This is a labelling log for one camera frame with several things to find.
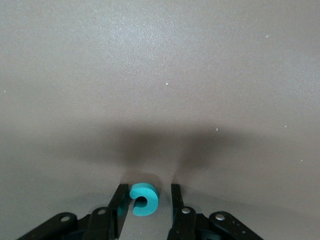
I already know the brown table cover sheet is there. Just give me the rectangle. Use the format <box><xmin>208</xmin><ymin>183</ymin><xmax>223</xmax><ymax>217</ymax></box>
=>
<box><xmin>0</xmin><ymin>0</ymin><xmax>320</xmax><ymax>240</ymax></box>

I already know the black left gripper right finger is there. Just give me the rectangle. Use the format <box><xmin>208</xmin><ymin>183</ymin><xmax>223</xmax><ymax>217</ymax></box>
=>
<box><xmin>167</xmin><ymin>184</ymin><xmax>263</xmax><ymax>240</ymax></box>

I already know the teal foam letter c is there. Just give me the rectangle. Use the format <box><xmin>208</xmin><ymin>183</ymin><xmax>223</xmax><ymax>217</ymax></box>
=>
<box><xmin>129</xmin><ymin>182</ymin><xmax>159</xmax><ymax>217</ymax></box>

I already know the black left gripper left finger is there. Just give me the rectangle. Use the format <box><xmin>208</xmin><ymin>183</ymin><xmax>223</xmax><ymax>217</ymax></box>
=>
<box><xmin>17</xmin><ymin>184</ymin><xmax>130</xmax><ymax>240</ymax></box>

